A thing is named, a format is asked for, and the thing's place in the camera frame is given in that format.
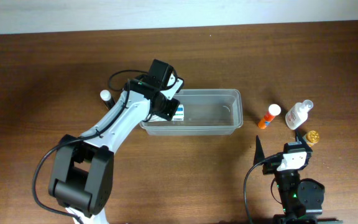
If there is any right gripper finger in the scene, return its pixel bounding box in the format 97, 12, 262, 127
295, 130, 310, 151
253, 136, 265, 165

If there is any white Panadol medicine box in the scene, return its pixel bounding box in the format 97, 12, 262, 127
149, 104, 185, 122

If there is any white spray bottle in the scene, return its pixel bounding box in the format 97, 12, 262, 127
285, 100, 314, 130

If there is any black bottle white cap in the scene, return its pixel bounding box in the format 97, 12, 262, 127
99, 90, 116, 110

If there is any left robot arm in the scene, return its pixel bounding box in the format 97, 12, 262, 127
48, 76, 184, 223

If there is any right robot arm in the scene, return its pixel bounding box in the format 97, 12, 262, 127
250, 132, 343, 223

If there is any clear plastic container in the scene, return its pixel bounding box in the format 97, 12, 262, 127
140, 89, 243, 136

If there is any small gold lid jar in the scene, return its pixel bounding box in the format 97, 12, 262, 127
303, 131, 320, 147

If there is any orange tube white cap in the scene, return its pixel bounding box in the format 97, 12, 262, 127
258, 104, 281, 129

